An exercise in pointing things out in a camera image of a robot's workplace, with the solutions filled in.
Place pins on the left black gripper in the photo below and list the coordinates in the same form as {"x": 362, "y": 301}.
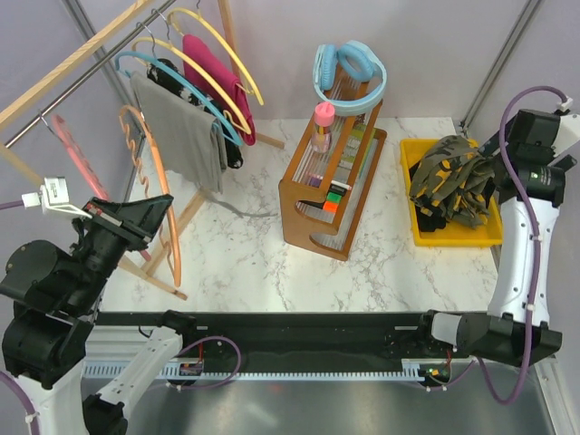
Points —
{"x": 138, "y": 220}

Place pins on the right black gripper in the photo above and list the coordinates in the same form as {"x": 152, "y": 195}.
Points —
{"x": 491, "y": 146}

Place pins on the orange hanger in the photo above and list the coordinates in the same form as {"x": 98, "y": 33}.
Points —
{"x": 171, "y": 246}

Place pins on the camouflage trousers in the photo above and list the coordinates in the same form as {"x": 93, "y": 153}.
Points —
{"x": 469, "y": 202}

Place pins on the pink hanger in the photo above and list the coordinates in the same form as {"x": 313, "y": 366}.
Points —
{"x": 74, "y": 151}

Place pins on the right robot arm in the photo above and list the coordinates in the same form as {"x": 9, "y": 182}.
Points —
{"x": 531, "y": 185}

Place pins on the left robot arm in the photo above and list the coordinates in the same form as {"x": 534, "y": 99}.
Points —
{"x": 55, "y": 294}

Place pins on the grey trousers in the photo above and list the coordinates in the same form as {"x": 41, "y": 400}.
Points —
{"x": 190, "y": 141}

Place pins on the blue hanger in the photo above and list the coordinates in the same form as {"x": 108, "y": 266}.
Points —
{"x": 232, "y": 133}

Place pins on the inner yellow hanger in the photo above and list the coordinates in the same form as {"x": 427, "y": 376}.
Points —
{"x": 234, "y": 113}

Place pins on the yellow hanger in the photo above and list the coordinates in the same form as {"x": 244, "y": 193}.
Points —
{"x": 228, "y": 41}
{"x": 234, "y": 113}

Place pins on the outer yellow hanger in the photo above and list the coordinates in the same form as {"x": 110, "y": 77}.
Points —
{"x": 228, "y": 41}

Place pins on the magenta trousers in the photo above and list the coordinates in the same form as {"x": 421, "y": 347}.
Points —
{"x": 197, "y": 51}

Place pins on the yellow plastic tray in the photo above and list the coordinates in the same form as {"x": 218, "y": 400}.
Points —
{"x": 453, "y": 234}

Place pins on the green booklet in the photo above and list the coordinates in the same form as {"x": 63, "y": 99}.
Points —
{"x": 352, "y": 146}

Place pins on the light blue headphones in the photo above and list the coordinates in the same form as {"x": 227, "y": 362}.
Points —
{"x": 359, "y": 63}

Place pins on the white marker pen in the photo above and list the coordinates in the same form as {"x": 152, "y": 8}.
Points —
{"x": 341, "y": 185}

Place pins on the green cube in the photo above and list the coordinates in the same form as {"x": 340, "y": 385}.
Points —
{"x": 333, "y": 198}

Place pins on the orange cube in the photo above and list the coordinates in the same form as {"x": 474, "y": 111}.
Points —
{"x": 330, "y": 206}

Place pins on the pink cap bottle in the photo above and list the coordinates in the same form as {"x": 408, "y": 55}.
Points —
{"x": 324, "y": 114}

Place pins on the wooden desk shelf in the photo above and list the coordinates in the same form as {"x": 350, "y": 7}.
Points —
{"x": 323, "y": 195}

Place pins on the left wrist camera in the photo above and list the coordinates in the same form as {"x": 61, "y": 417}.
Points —
{"x": 53, "y": 198}

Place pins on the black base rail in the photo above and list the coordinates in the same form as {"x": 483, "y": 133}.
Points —
{"x": 226, "y": 348}

